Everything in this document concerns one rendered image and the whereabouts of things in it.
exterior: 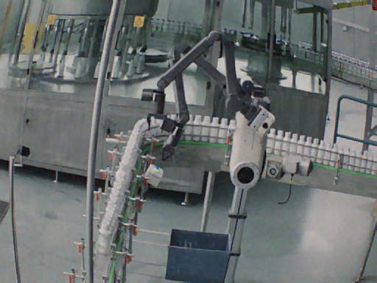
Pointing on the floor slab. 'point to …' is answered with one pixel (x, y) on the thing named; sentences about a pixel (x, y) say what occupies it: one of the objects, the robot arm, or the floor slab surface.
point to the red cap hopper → (372, 71)
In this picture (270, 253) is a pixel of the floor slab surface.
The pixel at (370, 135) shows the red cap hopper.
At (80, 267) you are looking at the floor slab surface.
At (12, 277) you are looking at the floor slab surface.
